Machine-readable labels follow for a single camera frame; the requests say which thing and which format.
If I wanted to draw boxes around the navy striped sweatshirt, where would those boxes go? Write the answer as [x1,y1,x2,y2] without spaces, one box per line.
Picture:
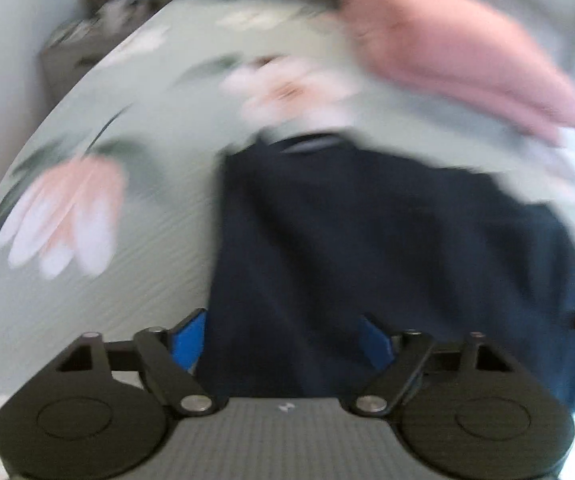
[196,134,575,410]

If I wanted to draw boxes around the green floral bedspread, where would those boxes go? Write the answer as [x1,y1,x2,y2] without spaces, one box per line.
[0,0,575,411]

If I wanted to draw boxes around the pink folded quilt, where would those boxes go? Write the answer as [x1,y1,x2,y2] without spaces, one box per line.
[339,0,575,145]

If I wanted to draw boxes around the grey bedside nightstand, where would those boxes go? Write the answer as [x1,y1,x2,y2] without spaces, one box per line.
[39,0,164,105]

